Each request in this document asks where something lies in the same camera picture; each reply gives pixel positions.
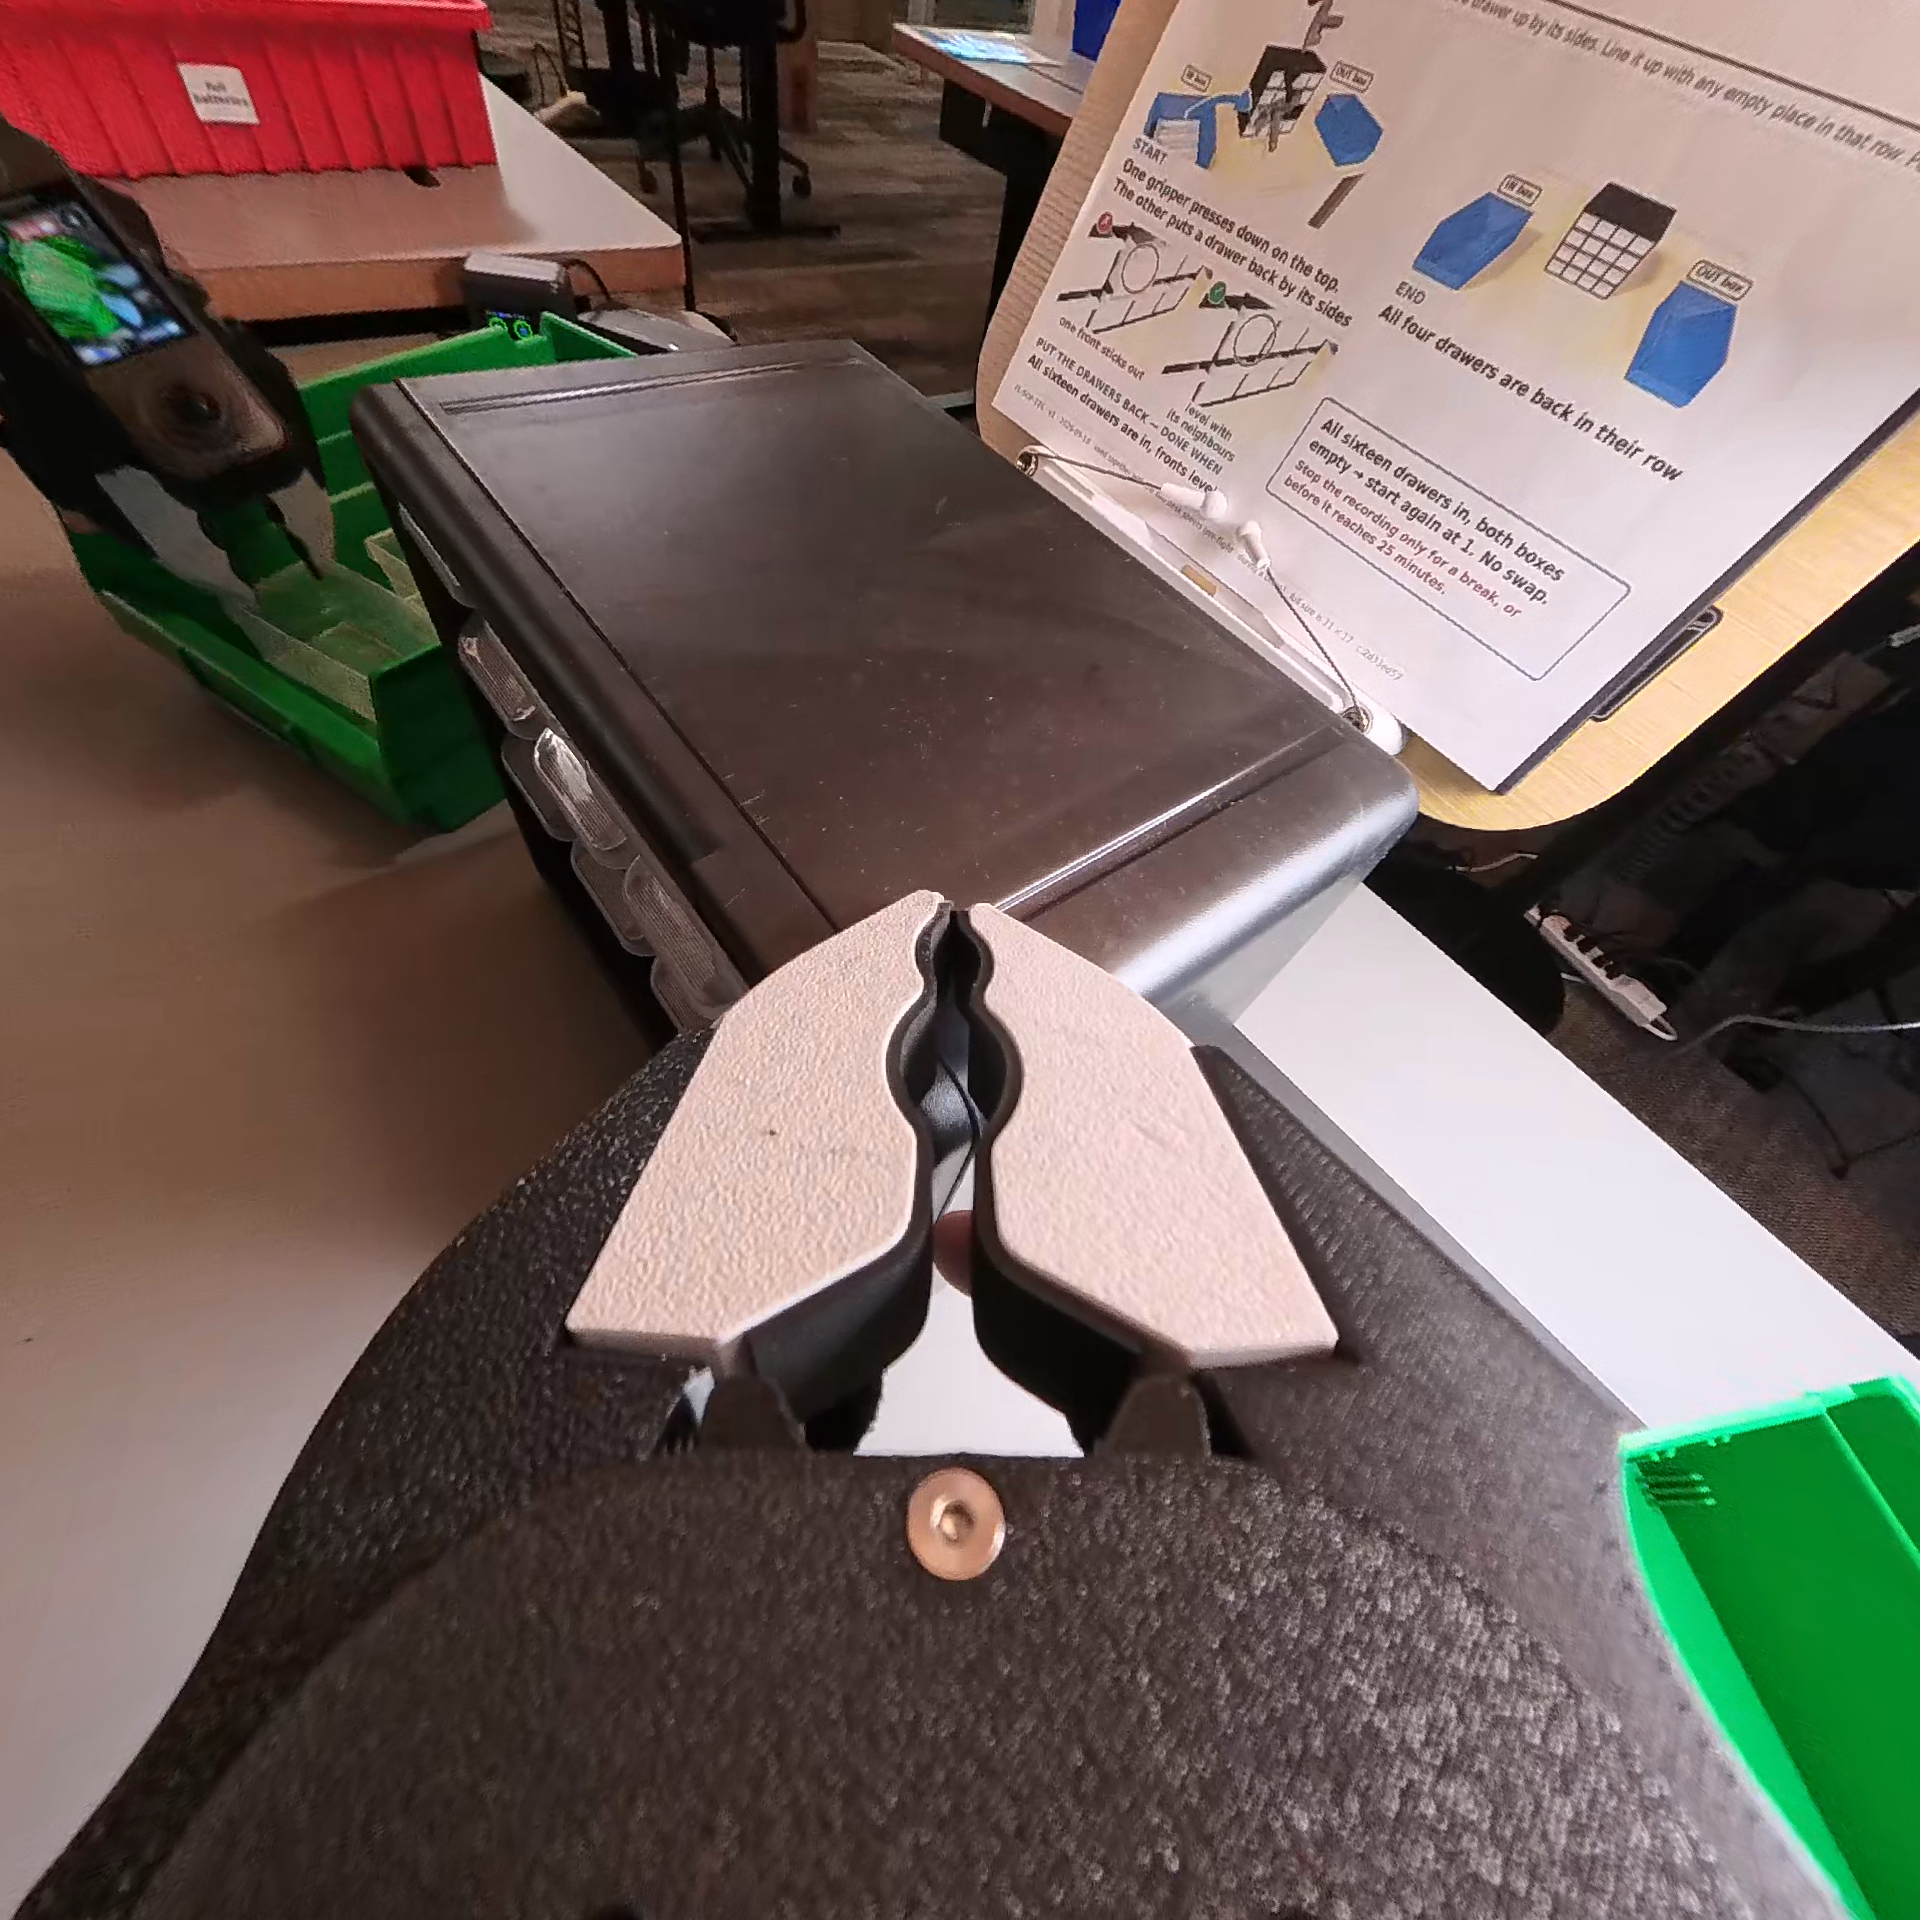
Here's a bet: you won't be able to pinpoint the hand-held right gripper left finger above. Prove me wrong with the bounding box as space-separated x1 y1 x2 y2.
562 888 962 1401

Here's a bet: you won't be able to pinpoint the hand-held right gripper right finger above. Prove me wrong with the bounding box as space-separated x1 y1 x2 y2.
958 900 1339 1419

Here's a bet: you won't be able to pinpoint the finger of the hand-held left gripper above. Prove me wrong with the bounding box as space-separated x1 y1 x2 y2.
95 460 247 589
265 470 328 593

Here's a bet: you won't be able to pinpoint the green plastic bin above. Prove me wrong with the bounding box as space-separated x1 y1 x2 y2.
1614 1377 1920 1920
66 307 638 826

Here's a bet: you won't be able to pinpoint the black drawer cabinet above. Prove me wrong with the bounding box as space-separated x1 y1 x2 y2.
351 336 1421 1054

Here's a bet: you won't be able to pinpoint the background desk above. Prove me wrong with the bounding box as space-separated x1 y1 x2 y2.
892 17 1107 204

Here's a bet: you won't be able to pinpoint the brown side table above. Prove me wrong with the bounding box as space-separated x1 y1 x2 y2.
128 73 689 323

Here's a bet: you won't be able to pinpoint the grey power adapter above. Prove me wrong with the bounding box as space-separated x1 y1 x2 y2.
454 252 580 323

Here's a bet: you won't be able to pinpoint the rows of fitted clear drawers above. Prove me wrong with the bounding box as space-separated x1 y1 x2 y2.
398 500 752 1027

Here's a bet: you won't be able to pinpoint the red ribbed crate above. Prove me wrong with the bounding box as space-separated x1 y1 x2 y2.
0 0 496 183

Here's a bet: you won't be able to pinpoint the white power strip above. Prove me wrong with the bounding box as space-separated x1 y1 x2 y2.
1525 900 1677 1042

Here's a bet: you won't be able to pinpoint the white document holder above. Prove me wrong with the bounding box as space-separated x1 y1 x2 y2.
1011 448 1406 758

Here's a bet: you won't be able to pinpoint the black background office chair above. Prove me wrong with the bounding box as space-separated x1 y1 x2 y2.
592 0 841 242

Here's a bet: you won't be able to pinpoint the wooden display board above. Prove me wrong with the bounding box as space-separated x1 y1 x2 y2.
973 0 1920 834

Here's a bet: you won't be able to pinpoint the printed instruction sheet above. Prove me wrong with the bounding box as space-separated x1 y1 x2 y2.
973 0 1920 794

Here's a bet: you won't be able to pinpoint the grey floor cable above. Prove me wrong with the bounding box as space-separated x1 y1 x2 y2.
1648 1008 1920 1054

